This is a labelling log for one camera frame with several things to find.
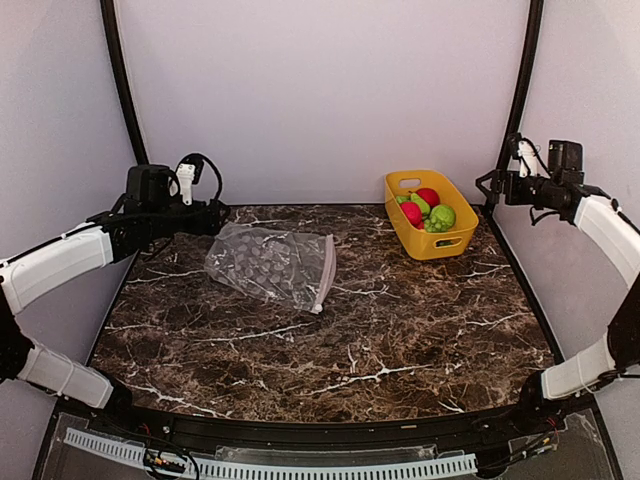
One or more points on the green toy pear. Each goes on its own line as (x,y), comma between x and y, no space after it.
(423,205)

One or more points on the left black frame post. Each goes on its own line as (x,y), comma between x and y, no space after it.
(121,81)

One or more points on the black frame post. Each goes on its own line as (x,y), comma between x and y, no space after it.
(121,81)
(525,71)

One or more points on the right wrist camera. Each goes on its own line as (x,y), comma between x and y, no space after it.
(528,160)

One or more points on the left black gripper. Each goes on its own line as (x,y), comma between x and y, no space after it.
(213,221)

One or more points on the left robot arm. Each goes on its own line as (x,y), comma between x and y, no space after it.
(158,203)

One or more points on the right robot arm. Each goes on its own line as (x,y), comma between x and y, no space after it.
(556,187)

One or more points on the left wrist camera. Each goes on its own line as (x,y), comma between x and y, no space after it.
(188,172)

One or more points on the right black frame post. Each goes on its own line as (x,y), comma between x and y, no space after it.
(525,71)

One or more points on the clear zip top bag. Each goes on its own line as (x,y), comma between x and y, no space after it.
(292,269)

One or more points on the black front rail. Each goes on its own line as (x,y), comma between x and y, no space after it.
(471,432)

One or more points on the red toy tomato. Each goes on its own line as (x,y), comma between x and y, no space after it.
(430,196)

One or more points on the white slotted cable duct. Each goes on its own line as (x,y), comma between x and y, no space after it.
(251,463)

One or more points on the yellow plastic basket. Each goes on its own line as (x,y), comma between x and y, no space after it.
(419,244)

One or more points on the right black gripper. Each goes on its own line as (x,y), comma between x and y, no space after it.
(501,178)

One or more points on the pink red toy fruit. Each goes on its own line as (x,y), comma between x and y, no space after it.
(412,212)

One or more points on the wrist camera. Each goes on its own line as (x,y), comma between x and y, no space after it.
(188,172)
(528,160)

